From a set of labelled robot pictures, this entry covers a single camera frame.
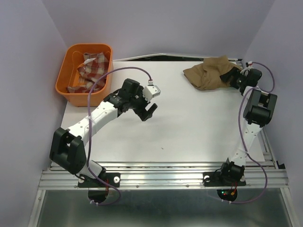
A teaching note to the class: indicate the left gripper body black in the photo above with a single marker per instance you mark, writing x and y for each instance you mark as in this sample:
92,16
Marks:
138,104

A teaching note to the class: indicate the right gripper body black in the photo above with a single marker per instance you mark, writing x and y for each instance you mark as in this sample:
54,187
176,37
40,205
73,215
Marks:
238,79

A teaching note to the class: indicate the khaki brown skirt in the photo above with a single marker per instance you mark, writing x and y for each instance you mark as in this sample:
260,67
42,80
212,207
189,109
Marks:
206,76

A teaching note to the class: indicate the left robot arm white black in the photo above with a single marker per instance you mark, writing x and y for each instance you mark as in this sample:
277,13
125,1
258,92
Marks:
68,145

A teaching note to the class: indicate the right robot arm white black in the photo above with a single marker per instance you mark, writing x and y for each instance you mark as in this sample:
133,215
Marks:
231,171

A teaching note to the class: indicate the white patterned garment in basket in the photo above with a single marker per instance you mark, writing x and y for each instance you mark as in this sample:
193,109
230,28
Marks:
87,68

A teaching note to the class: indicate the orange plastic basket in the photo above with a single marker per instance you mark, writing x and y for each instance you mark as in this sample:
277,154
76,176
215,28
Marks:
81,99

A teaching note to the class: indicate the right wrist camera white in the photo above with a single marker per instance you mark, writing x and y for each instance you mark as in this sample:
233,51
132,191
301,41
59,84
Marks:
245,71

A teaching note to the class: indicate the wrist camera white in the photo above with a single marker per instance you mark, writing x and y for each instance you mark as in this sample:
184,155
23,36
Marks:
150,92
245,71

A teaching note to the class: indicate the aluminium right side rail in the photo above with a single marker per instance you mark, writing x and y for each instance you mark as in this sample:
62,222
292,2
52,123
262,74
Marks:
265,146

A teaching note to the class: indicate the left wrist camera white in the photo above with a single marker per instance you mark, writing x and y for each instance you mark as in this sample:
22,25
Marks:
150,92

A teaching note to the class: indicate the aluminium front rail frame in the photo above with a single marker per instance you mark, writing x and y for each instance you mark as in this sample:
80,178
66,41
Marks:
165,176

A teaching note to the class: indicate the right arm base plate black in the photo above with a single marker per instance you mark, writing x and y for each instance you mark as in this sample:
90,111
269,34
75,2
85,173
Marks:
214,179

